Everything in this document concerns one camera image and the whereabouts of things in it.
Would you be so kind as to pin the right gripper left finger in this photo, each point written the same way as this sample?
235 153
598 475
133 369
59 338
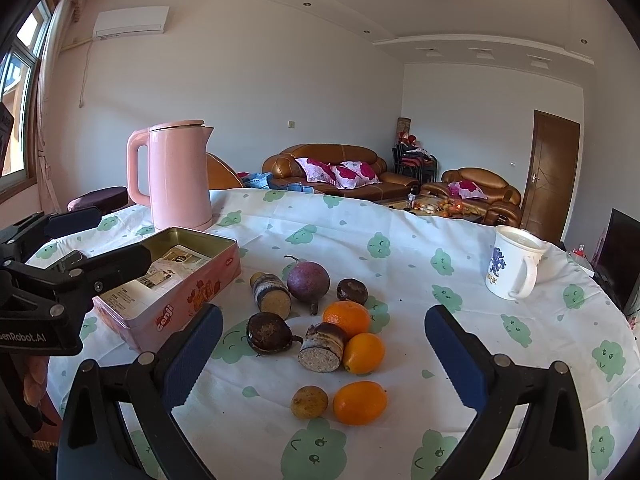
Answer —
95 442

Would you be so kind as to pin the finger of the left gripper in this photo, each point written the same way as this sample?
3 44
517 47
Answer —
106 271
60 225

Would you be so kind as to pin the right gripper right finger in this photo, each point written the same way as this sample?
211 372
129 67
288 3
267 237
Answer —
551 443

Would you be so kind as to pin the cut taro piece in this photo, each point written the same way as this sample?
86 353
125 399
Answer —
270 294
323 348

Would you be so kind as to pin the dark passion fruit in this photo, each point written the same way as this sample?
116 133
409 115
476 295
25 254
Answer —
267 333
350 289

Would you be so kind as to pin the orange front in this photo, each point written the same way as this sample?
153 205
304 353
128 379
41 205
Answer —
359 403

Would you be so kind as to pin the orange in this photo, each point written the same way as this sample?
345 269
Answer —
359 403
363 354

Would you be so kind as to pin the purple round radish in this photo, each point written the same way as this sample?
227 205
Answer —
308 282

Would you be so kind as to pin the small yellow-brown fruit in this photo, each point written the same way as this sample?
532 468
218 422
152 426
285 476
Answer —
309 402

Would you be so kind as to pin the orange tangerine top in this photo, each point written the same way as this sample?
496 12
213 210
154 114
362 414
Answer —
350 317

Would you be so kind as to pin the person's left hand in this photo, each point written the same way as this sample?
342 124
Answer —
35 379

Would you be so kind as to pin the purple round stool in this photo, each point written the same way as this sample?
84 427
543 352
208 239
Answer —
107 200

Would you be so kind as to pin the pink cookie tin box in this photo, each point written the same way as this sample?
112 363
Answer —
188 270

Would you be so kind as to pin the pink electric kettle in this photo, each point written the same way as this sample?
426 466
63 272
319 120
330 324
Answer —
178 194

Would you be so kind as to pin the brown leather chair back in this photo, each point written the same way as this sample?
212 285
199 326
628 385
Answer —
220 176

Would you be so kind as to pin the white mug blue print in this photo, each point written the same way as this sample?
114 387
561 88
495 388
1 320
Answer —
513 263

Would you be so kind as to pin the blue clothes pile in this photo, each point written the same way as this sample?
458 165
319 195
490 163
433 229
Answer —
266 181

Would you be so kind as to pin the black television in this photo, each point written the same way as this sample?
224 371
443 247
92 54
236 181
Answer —
617 267

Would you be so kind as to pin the long brown leather sofa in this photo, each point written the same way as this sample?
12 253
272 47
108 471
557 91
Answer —
391 187

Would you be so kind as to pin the pink curtain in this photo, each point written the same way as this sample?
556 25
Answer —
65 13

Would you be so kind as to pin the white green cloud tablecloth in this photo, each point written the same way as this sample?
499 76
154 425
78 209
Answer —
238 415

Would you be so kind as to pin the brown leather armchair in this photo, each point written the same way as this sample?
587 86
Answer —
503 205

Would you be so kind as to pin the pink floral cushion left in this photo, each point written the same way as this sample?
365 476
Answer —
316 171

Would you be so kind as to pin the coffee table with fruit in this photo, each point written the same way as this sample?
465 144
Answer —
442 207

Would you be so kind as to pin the pink floral cushion right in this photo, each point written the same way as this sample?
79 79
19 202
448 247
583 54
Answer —
352 175

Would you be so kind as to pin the pink floral armchair cushion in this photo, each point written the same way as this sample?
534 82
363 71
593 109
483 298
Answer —
466 190

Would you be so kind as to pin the brown wooden door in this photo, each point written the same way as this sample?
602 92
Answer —
551 177

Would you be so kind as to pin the stacked dark chairs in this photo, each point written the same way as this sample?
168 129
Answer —
411 160

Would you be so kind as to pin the window with frame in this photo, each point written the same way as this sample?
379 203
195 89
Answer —
19 70

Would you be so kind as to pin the white wall air conditioner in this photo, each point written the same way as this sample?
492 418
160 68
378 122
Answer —
143 20

